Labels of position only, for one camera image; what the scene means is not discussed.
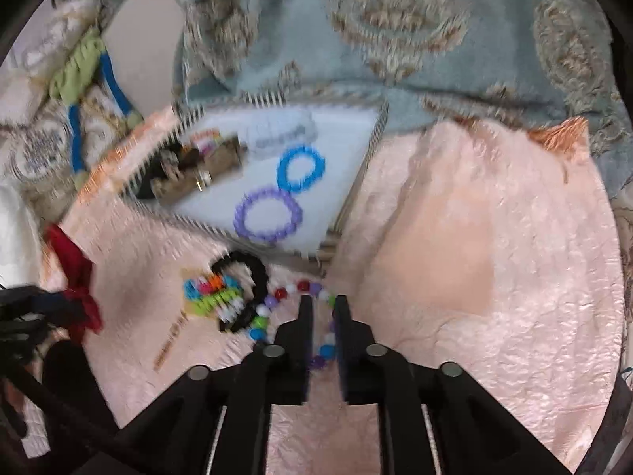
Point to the beige sofa back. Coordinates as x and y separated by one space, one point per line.
143 49

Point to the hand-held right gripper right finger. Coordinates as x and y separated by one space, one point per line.
342 326

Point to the white fluffy pillow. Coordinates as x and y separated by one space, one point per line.
15 237

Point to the leopard print bow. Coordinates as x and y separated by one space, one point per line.
217 166

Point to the teal damask fabric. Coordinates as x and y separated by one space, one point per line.
445 34

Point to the striped cardboard tray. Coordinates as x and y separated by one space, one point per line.
336 148

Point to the red velvet bow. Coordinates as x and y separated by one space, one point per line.
74 267

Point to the cream striped bolster cushion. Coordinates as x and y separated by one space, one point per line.
54 34

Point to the floral embroidered cushion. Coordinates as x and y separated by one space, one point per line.
39 153

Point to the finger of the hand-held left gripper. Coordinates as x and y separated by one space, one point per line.
20 327
49 304

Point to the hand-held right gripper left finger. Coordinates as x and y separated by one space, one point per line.
306 326

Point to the peach textured blanket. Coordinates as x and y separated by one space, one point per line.
470 257

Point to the green and blue plush toy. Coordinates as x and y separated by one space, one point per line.
79 74

